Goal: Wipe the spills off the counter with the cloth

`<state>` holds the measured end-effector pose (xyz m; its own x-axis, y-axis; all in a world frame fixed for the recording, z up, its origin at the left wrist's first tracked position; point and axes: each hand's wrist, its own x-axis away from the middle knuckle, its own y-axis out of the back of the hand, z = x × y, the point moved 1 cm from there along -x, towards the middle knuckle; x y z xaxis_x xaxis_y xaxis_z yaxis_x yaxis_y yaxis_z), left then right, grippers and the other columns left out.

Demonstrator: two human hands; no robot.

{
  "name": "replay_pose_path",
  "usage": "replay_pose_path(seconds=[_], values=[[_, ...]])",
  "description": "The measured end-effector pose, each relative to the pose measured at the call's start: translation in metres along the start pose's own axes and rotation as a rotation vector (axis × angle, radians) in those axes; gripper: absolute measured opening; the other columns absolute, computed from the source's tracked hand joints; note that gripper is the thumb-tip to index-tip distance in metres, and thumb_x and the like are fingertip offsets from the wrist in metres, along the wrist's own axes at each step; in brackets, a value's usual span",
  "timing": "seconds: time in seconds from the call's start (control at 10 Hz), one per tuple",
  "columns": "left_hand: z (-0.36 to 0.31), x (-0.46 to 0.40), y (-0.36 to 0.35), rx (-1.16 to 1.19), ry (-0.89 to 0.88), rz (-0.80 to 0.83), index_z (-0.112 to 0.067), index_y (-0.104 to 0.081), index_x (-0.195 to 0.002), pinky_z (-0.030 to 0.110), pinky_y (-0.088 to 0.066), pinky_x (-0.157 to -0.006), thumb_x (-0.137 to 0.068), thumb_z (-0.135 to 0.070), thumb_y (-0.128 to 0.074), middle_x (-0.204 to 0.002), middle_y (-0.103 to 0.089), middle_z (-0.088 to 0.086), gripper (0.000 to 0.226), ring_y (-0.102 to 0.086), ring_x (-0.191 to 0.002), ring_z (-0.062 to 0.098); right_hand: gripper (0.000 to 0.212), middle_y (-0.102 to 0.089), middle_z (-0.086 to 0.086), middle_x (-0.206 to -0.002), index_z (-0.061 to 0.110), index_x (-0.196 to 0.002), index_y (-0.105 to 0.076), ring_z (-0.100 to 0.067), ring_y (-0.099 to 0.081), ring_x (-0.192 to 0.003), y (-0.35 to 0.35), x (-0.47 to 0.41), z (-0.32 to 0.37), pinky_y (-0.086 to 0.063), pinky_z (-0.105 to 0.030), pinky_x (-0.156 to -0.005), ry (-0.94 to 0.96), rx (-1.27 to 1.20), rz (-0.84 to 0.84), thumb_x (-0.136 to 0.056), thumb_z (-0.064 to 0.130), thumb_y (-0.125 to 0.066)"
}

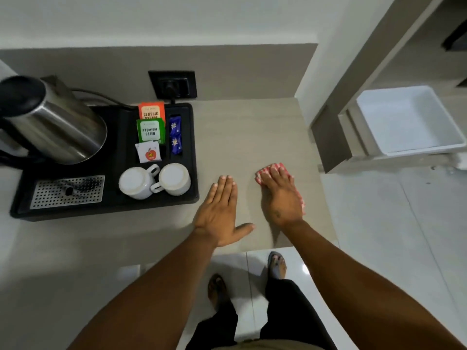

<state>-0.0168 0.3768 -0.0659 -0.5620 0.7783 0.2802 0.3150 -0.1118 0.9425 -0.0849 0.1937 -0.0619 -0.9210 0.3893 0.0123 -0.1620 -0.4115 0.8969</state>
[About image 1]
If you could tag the person's right hand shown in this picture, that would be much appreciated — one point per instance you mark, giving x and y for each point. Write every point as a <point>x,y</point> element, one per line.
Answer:
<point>282,204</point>

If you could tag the person's left hand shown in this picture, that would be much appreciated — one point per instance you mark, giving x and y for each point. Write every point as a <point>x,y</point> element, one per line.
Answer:
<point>219,215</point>

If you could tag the person's left little finger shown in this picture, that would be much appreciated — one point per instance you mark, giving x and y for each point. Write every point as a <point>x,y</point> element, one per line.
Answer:
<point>213,195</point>

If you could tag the person's left thumb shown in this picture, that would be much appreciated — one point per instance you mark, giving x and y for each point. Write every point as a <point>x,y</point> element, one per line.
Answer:
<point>245,228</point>

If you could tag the person's right fingers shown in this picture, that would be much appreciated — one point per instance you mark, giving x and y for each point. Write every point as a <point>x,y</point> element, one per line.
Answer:
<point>279,176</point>

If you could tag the person's left middle finger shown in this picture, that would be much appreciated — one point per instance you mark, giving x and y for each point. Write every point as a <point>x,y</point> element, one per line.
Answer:
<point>227,189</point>

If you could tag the red checked cleaning cloth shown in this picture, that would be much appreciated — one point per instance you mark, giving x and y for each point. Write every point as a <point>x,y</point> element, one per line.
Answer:
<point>258,175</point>

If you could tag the person's left forearm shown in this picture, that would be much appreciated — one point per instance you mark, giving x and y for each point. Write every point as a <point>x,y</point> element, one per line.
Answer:
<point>157,295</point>

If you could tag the person's right forearm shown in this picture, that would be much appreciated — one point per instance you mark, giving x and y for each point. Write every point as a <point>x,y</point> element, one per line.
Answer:
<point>350,287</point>

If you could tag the white ceramic cup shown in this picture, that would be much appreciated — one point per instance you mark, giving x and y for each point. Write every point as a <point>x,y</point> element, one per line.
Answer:
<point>135,182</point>
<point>175,178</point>

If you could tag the person's right sandal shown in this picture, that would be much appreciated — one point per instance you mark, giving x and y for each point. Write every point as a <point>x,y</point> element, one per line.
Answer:
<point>277,266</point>

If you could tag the person's sandal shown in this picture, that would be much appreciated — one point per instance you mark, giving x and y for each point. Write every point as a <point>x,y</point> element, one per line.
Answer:
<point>277,266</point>
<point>218,291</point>

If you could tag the blue sachet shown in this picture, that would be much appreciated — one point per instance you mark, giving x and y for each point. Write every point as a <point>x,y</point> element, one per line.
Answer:
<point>177,145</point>
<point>174,125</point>

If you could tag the person's left sandal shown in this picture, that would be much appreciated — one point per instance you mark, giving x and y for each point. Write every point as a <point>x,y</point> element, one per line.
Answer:
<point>218,291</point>

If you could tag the white sachet with red apple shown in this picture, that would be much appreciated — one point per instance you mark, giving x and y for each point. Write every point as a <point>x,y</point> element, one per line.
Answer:
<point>147,153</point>

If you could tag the green tea bag packet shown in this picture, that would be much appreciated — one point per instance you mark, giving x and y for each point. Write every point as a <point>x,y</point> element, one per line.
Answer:
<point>150,131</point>

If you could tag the black trousers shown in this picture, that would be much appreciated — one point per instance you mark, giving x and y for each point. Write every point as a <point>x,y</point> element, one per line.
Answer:
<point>292,313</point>

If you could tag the black plastic tray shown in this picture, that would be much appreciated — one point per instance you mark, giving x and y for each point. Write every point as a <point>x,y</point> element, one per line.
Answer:
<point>113,207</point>

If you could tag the orange tea bag packet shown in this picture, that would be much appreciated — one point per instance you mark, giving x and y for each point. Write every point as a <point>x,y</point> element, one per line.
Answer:
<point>151,110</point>

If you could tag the black power plug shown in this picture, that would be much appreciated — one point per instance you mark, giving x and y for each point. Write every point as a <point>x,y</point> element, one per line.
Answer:
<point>169,89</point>

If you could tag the beige shirt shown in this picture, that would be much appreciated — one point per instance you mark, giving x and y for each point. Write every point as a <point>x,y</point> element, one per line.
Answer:
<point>266,345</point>

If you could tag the white plastic drawer bin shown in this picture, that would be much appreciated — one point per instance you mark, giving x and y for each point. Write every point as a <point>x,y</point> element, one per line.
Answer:
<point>405,120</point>

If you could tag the perforated metal drip grate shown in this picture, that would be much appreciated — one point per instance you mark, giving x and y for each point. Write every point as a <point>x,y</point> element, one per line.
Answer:
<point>47,196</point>

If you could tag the steel electric kettle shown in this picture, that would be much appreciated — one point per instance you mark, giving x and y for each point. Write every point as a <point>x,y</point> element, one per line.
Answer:
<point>54,120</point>

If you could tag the black wall socket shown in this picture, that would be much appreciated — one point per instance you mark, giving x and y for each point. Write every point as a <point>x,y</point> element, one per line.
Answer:
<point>188,83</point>

